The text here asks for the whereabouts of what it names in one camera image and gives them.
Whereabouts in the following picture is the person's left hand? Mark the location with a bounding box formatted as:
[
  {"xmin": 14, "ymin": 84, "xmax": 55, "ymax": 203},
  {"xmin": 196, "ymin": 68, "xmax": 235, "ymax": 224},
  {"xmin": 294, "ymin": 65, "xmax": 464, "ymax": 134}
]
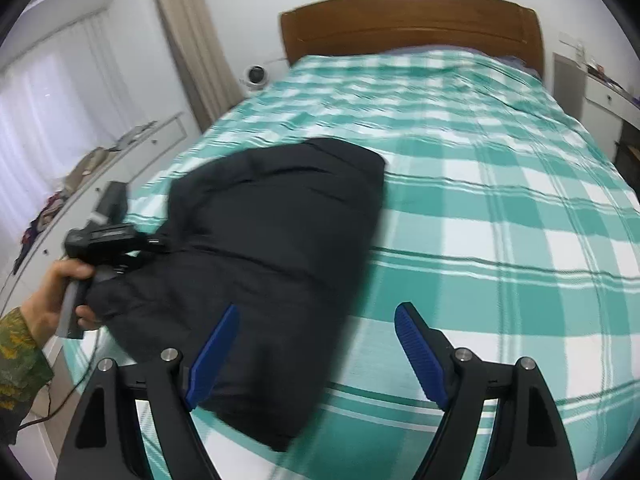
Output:
[{"xmin": 20, "ymin": 259, "xmax": 94, "ymax": 349}]

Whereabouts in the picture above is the beige curtain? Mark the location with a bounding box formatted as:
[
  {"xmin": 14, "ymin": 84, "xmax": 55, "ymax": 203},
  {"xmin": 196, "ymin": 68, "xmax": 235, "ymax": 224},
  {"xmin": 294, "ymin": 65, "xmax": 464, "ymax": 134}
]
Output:
[{"xmin": 156, "ymin": 0, "xmax": 243, "ymax": 130}]

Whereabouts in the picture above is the long white drawer cabinet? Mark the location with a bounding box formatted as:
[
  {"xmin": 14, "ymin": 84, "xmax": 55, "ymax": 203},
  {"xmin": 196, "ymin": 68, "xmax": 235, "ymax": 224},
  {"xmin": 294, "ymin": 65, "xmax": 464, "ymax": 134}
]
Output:
[{"xmin": 1, "ymin": 114, "xmax": 198, "ymax": 310}]

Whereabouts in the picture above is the black cable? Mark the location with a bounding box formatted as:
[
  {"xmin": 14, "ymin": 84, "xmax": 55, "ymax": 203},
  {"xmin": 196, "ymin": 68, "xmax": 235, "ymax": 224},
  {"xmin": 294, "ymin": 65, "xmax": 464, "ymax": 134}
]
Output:
[{"xmin": 16, "ymin": 331, "xmax": 101, "ymax": 434}]

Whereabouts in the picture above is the black puffer jacket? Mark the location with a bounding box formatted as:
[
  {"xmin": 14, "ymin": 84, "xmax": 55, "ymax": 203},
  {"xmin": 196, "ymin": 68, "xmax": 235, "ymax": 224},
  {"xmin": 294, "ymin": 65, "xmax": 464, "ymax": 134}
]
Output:
[{"xmin": 88, "ymin": 138, "xmax": 385, "ymax": 452}]

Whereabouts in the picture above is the clothes pile on cabinet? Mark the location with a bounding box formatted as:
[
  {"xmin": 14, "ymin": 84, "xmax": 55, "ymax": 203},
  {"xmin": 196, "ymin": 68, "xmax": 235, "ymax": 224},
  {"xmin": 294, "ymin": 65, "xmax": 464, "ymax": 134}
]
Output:
[{"xmin": 11, "ymin": 120, "xmax": 156, "ymax": 275}]

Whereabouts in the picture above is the teal plaid bed cover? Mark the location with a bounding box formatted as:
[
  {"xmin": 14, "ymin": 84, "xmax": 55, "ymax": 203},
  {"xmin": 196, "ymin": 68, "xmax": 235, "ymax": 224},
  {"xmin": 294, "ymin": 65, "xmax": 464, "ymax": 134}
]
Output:
[{"xmin": 62, "ymin": 52, "xmax": 640, "ymax": 480}]

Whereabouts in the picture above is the white desk with drawer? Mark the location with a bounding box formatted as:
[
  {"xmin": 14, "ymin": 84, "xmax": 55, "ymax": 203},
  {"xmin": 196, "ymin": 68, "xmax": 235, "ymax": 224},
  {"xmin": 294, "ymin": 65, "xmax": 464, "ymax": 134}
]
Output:
[{"xmin": 552, "ymin": 53, "xmax": 639, "ymax": 162}]

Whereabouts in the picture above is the small white round fan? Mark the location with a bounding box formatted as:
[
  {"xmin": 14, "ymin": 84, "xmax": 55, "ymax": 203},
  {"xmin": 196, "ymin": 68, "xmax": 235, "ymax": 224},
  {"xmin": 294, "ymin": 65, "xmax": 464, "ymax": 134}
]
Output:
[{"xmin": 240, "ymin": 65, "xmax": 269, "ymax": 96}]

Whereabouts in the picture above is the camouflage sleeve left forearm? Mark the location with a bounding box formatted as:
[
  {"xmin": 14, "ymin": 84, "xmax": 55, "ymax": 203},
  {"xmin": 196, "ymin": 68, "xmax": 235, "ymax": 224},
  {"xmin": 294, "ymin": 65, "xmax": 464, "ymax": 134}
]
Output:
[{"xmin": 0, "ymin": 308, "xmax": 53, "ymax": 445}]

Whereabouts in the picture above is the brown wooden headboard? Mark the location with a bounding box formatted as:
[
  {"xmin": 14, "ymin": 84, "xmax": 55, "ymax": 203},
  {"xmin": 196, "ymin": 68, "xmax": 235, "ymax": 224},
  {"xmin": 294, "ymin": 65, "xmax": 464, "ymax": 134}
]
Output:
[{"xmin": 280, "ymin": 0, "xmax": 544, "ymax": 75}]

